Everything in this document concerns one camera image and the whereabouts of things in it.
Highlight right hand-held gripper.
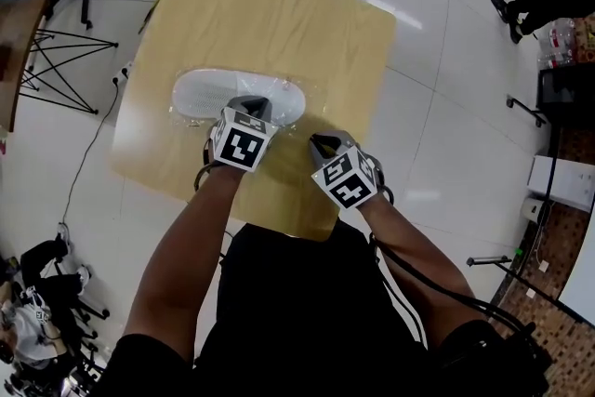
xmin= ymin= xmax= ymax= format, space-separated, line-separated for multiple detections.
xmin=309 ymin=130 xmax=379 ymax=211

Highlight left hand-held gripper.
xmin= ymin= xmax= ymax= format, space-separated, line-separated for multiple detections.
xmin=208 ymin=95 xmax=281 ymax=174

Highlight white plate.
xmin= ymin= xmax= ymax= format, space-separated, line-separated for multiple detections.
xmin=234 ymin=72 xmax=308 ymax=127
xmin=172 ymin=68 xmax=244 ymax=120

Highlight white slippers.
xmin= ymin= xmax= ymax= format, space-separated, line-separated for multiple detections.
xmin=166 ymin=67 xmax=327 ymax=141

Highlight person's left forearm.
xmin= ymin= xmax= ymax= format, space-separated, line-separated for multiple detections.
xmin=122 ymin=163 xmax=244 ymax=364

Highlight person's right forearm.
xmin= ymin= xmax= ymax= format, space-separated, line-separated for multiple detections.
xmin=356 ymin=192 xmax=490 ymax=351

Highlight person's black clothed torso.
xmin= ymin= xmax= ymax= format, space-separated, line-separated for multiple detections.
xmin=99 ymin=220 xmax=555 ymax=397

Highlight small white floor device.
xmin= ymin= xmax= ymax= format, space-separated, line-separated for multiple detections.
xmin=522 ymin=196 xmax=544 ymax=225

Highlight black tripod stand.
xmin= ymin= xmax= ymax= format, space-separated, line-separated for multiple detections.
xmin=466 ymin=143 xmax=569 ymax=309

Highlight black monitor on rolling stand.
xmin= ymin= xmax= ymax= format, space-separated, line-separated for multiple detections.
xmin=505 ymin=63 xmax=595 ymax=127

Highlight white cardboard box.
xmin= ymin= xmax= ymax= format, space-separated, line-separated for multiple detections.
xmin=526 ymin=154 xmax=595 ymax=211

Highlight pack of water bottles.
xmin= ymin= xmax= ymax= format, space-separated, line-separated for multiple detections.
xmin=535 ymin=17 xmax=578 ymax=70

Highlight whiteboard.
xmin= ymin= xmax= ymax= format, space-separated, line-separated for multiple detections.
xmin=556 ymin=218 xmax=595 ymax=327

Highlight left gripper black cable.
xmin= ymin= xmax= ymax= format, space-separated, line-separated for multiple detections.
xmin=193 ymin=138 xmax=220 ymax=192

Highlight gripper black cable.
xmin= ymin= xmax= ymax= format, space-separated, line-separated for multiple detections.
xmin=193 ymin=138 xmax=220 ymax=192
xmin=369 ymin=180 xmax=536 ymax=341

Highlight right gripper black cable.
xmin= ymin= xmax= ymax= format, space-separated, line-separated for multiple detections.
xmin=369 ymin=180 xmax=536 ymax=341

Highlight black power cable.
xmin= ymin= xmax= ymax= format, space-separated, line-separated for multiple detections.
xmin=57 ymin=81 xmax=123 ymax=230

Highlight brown desk with wire legs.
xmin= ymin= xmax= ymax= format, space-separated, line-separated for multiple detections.
xmin=0 ymin=0 xmax=120 ymax=135

